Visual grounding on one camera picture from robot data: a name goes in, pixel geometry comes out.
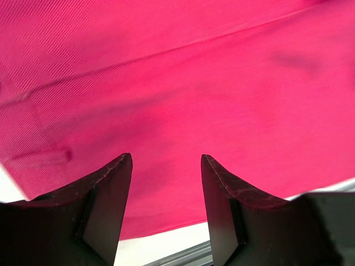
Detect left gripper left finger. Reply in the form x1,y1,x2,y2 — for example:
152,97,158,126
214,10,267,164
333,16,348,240
1,154,133,265

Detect pink trousers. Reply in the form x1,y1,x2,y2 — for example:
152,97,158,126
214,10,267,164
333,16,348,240
1,1,354,239

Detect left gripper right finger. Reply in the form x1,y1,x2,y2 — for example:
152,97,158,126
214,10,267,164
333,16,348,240
201,155,354,266

